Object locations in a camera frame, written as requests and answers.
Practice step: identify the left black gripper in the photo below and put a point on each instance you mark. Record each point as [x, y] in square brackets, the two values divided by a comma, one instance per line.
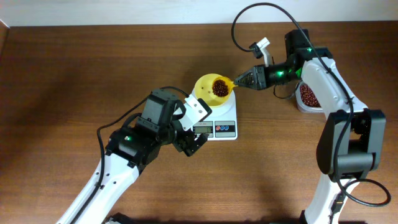
[196, 145]

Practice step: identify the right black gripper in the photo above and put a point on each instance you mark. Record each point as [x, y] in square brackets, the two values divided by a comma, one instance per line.
[260, 78]

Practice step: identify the yellow measuring scoop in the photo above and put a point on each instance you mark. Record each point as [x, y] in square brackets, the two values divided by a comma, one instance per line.
[229, 83]

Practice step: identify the red adzuki beans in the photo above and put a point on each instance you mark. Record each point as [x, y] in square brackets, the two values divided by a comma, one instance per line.
[220, 88]

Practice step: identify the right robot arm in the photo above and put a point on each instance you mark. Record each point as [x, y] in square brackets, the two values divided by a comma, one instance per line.
[351, 142]

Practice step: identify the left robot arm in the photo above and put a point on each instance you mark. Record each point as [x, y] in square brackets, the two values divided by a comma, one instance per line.
[123, 158]

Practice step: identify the white digital kitchen scale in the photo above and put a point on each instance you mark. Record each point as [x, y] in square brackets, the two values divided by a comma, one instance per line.
[221, 125]

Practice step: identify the yellow plastic bowl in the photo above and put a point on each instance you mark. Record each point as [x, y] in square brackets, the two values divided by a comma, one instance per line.
[203, 90]

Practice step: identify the clear plastic bean container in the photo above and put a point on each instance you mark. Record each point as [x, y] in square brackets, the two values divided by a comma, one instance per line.
[306, 99]

